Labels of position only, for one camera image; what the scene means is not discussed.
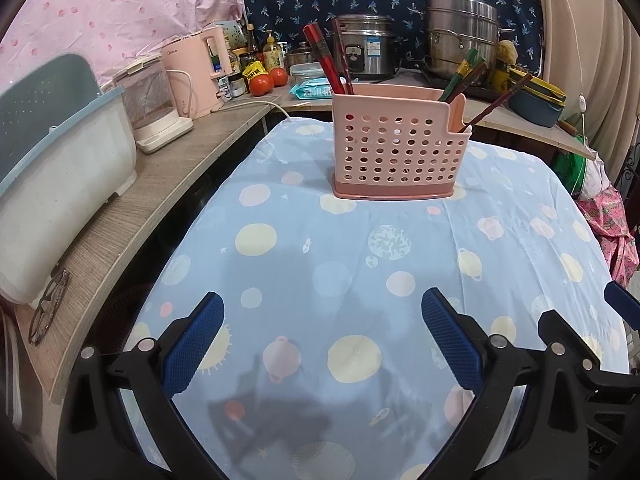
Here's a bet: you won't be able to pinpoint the beige curtain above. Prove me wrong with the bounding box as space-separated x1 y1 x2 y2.
532 0 640 171

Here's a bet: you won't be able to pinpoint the white power cable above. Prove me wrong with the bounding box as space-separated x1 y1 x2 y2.
220 100 291 121

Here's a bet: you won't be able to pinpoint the pink dotted curtain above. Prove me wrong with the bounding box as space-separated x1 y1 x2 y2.
0 0 261 96

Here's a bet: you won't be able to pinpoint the dark frame eyeglasses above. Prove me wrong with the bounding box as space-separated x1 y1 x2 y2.
27 267 71 347

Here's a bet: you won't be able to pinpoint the green plastic basin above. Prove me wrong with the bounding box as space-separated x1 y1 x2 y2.
550 147 588 201

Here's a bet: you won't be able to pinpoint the clear food container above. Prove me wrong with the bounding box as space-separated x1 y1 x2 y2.
290 62 326 86

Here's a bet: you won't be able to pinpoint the white dish rack blue lid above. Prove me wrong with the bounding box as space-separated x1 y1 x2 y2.
0 54 138 310

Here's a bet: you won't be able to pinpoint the steel rice cooker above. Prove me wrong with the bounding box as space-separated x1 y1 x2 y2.
334 14 396 81

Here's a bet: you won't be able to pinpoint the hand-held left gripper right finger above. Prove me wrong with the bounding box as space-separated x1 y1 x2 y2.
421 287 588 480

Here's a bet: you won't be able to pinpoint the yellow oil bottle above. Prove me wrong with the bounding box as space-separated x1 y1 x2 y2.
262 29 285 73

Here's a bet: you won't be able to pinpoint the white green box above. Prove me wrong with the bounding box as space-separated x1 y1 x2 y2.
215 20 248 51

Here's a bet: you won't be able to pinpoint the maroon chopstick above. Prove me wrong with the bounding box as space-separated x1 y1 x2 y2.
336 25 356 95
331 19 351 95

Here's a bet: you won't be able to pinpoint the blue wet wipes packet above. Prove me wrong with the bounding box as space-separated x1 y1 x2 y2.
290 79 335 101

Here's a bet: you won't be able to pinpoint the small steel lidded pot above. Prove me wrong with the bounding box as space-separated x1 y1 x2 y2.
285 42 313 68

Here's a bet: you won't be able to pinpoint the pink electric kettle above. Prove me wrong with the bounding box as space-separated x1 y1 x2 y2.
161 26 228 121

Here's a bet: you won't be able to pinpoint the red chopstick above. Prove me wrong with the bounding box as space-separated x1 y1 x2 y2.
310 23 352 96
302 24 346 96

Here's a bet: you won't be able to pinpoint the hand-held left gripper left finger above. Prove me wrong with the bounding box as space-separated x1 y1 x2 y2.
56 292 226 480

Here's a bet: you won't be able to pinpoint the stack of blue yellow bowls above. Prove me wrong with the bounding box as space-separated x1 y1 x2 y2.
509 74 568 128

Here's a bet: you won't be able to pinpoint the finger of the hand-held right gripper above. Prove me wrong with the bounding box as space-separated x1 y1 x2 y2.
537 309 603 386
604 282 640 317

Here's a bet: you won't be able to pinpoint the wooden counter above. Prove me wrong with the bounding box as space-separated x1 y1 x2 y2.
15 72 596 406

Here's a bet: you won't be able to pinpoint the pink perforated utensil holder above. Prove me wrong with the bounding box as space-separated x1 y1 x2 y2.
331 85 474 201

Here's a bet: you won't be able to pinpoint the steel steamer pot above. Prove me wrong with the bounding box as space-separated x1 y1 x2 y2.
424 0 501 83

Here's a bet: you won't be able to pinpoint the grey round pan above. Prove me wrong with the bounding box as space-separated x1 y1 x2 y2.
0 305 31 436

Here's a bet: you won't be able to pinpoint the blue planet print tablecloth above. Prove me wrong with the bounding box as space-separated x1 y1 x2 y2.
122 117 631 480

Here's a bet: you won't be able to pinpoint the white glass jug appliance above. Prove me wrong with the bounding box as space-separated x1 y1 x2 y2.
111 57 195 155

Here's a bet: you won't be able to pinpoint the black induction cooker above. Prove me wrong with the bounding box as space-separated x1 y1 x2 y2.
415 67 506 101

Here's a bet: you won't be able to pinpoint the pink floral cloth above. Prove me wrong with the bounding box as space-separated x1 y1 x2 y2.
575 160 640 291

